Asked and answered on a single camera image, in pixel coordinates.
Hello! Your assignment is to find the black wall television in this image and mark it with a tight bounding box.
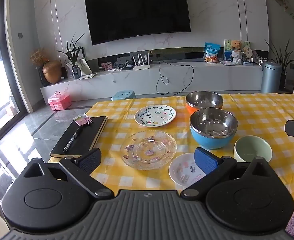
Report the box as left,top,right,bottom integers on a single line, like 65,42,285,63
84,0,191,46

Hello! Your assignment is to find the tall green potted plant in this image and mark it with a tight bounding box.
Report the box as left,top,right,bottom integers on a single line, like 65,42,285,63
265,39,294,90

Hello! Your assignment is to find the green plant in glass vase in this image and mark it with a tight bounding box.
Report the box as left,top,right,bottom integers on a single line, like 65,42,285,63
57,33,85,80

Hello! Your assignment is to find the green picture board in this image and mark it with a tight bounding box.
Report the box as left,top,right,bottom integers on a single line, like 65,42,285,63
223,39,251,60

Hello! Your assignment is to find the yellow checkered tablecloth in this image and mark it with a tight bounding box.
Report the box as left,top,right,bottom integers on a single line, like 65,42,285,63
85,93,294,208

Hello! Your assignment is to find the blue steel bowl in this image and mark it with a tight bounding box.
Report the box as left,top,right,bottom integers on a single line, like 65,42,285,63
189,109,238,150

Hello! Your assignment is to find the black notebook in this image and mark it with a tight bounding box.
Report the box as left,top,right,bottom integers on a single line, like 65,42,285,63
50,116,108,159

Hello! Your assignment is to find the grey trash bin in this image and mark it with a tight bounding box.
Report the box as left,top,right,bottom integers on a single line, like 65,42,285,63
260,61,283,94

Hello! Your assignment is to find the brown teddy bear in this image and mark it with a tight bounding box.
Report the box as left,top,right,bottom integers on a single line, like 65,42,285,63
231,40,243,64

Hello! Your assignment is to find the painted white plate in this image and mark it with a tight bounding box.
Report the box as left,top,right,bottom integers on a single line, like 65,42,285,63
134,104,177,127

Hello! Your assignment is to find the white router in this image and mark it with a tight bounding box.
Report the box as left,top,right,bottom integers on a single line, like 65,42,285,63
132,51,151,70

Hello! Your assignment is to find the orange steel bowl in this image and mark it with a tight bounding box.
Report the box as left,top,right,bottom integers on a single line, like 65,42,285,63
186,91,224,114

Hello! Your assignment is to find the blue snack bag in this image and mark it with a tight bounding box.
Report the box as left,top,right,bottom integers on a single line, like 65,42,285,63
204,42,221,63

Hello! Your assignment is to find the light blue plastic stool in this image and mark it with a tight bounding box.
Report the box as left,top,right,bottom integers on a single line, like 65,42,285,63
111,91,137,102

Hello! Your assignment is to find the pale green ceramic bowl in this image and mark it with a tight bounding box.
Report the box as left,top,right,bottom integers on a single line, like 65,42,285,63
234,135,273,163

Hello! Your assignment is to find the black cable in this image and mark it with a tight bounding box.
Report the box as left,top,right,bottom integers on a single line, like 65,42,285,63
156,55,194,97

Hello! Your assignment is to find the black pen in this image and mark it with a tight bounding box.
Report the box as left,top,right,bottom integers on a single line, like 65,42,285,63
63,126,82,152

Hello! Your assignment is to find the small white sticker plate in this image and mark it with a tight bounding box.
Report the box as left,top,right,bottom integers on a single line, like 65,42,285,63
169,153,207,187

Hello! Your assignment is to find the pink storage box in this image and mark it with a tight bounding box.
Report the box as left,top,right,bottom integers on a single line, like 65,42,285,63
48,92,71,111

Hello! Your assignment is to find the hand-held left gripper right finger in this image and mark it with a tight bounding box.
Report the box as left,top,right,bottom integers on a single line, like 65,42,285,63
181,147,273,197

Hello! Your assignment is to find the white tote bag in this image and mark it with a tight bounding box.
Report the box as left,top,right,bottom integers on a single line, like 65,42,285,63
77,58,92,75

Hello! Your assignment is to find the copper vase with dried flowers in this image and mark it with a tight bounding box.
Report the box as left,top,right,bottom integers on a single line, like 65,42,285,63
30,49,62,84

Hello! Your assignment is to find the clear glass plate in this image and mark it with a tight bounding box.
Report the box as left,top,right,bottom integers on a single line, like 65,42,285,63
121,131,177,170

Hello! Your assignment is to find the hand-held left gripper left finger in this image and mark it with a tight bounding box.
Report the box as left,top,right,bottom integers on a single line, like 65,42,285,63
24,148,114,198

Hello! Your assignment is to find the pink keychain packet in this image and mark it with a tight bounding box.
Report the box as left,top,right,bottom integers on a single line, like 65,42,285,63
73,114,93,126

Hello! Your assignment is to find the white marble TV cabinet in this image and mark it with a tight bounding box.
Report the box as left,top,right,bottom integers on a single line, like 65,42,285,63
40,61,264,105

